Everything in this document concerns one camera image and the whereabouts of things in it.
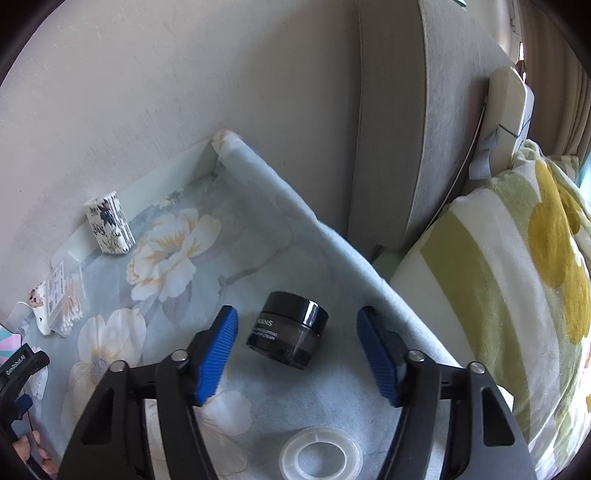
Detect clear cotton swab box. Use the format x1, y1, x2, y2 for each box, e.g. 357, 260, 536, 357
45, 261, 85, 335

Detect white pillow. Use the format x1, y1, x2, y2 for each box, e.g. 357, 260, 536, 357
468, 66, 536, 181

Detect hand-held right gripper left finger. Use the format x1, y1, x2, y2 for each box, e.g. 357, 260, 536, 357
60, 305, 238, 480

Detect small floral print box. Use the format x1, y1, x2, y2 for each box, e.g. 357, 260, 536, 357
84, 191, 136, 254

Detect beige curtain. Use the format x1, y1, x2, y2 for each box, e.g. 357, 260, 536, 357
508, 0, 591, 158

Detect clear tape roll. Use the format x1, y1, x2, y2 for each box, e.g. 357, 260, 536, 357
278, 427, 363, 480

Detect black cream jar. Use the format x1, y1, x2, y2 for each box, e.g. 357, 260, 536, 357
245, 291, 329, 371

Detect grey padded headboard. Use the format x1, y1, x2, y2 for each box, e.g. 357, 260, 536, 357
348, 0, 522, 252

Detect grey cable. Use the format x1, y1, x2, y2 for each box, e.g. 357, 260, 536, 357
434, 97, 490, 222

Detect green yellow floral pillow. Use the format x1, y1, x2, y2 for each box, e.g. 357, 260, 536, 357
390, 138, 591, 480

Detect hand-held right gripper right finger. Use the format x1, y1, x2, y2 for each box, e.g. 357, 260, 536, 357
356, 305, 539, 480

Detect cardboard box with pink lining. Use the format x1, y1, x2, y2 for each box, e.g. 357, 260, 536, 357
0, 325, 23, 365

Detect person's left hand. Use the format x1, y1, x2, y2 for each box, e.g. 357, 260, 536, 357
11, 429, 61, 477

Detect white spotted tissue pack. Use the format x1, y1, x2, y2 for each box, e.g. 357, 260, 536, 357
28, 279, 56, 335

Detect light blue floral cloth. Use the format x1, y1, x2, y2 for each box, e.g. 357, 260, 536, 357
14, 130, 513, 480

